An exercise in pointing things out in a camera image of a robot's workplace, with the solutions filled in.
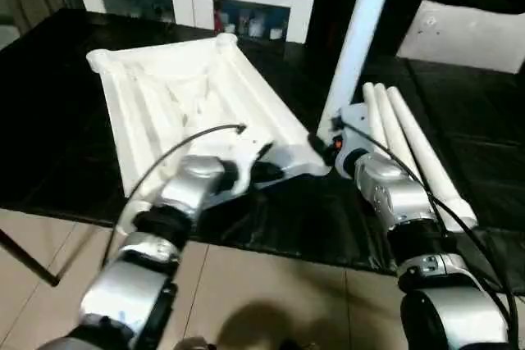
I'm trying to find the white plastic table top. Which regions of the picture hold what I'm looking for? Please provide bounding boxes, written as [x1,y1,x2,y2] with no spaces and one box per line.
[86,33,333,203]

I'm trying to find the white plastic bag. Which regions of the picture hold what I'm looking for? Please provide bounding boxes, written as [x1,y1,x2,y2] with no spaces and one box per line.
[396,0,525,75]

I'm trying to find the black work mat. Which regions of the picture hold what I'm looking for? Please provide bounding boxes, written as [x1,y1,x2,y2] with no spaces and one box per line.
[0,10,525,277]

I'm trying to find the black tripod leg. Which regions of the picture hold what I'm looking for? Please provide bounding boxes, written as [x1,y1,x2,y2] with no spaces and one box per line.
[0,227,60,287]

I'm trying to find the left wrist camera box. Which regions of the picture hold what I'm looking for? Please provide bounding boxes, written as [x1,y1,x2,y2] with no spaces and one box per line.
[220,132,276,195]

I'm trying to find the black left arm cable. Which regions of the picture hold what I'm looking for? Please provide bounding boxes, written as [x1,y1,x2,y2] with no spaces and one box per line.
[98,123,247,269]

